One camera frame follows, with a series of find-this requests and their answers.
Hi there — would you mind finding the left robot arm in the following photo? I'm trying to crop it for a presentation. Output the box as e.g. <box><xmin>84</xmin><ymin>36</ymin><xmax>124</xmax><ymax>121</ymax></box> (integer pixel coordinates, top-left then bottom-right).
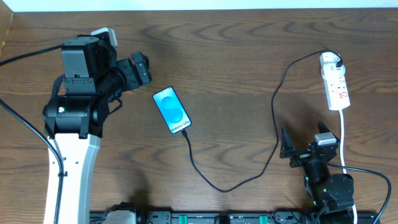
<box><xmin>43</xmin><ymin>28</ymin><xmax>152</xmax><ymax>223</ymax></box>

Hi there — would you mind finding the white USB wall charger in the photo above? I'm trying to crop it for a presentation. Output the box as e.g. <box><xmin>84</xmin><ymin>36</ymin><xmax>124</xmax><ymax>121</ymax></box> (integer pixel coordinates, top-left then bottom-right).
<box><xmin>320</xmin><ymin>52</ymin><xmax>346</xmax><ymax>80</ymax></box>

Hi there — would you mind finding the white power strip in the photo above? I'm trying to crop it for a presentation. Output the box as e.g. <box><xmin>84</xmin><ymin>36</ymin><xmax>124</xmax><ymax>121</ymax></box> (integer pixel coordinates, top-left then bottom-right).
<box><xmin>323</xmin><ymin>74</ymin><xmax>350</xmax><ymax>111</ymax></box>

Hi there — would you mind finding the black USB charging cable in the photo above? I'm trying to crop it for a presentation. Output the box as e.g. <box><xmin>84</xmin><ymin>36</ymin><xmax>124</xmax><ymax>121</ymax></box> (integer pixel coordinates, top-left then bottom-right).
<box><xmin>180</xmin><ymin>49</ymin><xmax>344</xmax><ymax>194</ymax></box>

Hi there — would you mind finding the blue Galaxy smartphone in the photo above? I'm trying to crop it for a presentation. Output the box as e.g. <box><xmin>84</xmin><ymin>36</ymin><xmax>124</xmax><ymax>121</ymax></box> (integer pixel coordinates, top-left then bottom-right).
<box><xmin>152</xmin><ymin>86</ymin><xmax>192</xmax><ymax>134</ymax></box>

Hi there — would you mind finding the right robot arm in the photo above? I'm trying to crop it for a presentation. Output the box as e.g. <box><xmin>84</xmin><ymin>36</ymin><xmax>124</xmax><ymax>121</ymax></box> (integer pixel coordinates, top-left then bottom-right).
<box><xmin>280</xmin><ymin>121</ymin><xmax>354</xmax><ymax>223</ymax></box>

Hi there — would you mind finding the white power strip cord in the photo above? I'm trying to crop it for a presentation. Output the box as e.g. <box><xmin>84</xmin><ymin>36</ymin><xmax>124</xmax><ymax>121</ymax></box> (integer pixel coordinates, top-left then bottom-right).
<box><xmin>338</xmin><ymin>108</ymin><xmax>358</xmax><ymax>224</ymax></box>

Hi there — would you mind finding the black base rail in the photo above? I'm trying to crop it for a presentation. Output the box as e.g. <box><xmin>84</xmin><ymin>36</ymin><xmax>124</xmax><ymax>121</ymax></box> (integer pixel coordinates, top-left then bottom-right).
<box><xmin>89</xmin><ymin>203</ymin><xmax>381</xmax><ymax>224</ymax></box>

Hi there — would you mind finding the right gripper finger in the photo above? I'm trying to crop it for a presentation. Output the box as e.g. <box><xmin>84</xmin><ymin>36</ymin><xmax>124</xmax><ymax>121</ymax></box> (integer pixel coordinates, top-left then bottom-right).
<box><xmin>318</xmin><ymin>121</ymin><xmax>331</xmax><ymax>134</ymax></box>
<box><xmin>279</xmin><ymin>127</ymin><xmax>294</xmax><ymax>159</ymax></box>

